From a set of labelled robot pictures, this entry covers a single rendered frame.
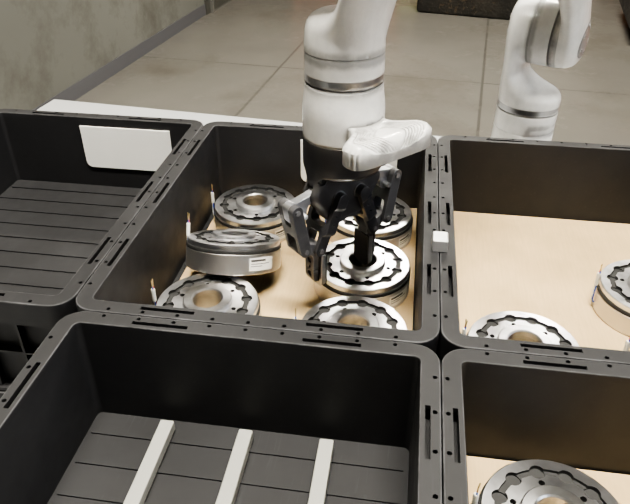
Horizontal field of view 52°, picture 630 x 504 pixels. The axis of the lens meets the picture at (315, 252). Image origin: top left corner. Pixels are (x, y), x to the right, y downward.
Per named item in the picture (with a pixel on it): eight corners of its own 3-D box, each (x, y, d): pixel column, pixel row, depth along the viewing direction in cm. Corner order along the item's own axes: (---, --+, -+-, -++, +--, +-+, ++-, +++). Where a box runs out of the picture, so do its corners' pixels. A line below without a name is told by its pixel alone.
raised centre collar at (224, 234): (221, 232, 75) (221, 227, 75) (262, 236, 74) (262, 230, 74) (204, 239, 70) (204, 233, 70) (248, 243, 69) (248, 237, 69)
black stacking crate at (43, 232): (17, 185, 96) (-4, 112, 90) (213, 200, 92) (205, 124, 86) (-196, 375, 63) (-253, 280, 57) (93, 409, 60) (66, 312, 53)
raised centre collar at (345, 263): (342, 248, 73) (342, 244, 73) (386, 252, 72) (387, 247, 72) (337, 274, 69) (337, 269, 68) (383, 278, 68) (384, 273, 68)
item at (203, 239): (209, 231, 78) (209, 226, 78) (290, 238, 76) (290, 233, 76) (171, 245, 68) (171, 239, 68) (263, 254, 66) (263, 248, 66)
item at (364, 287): (322, 238, 76) (322, 233, 75) (410, 245, 74) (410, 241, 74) (309, 290, 67) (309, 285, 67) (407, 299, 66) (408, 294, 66)
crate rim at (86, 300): (208, 137, 87) (206, 120, 86) (435, 151, 84) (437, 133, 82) (72, 330, 54) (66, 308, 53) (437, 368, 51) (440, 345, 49)
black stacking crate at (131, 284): (215, 200, 92) (208, 124, 86) (427, 216, 89) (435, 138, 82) (96, 410, 60) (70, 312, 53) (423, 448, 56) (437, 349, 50)
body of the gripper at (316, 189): (352, 103, 65) (350, 187, 70) (281, 124, 60) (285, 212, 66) (405, 127, 60) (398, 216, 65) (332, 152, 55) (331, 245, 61)
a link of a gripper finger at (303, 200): (312, 175, 62) (318, 193, 64) (274, 202, 61) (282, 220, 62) (328, 185, 60) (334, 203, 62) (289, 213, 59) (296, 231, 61)
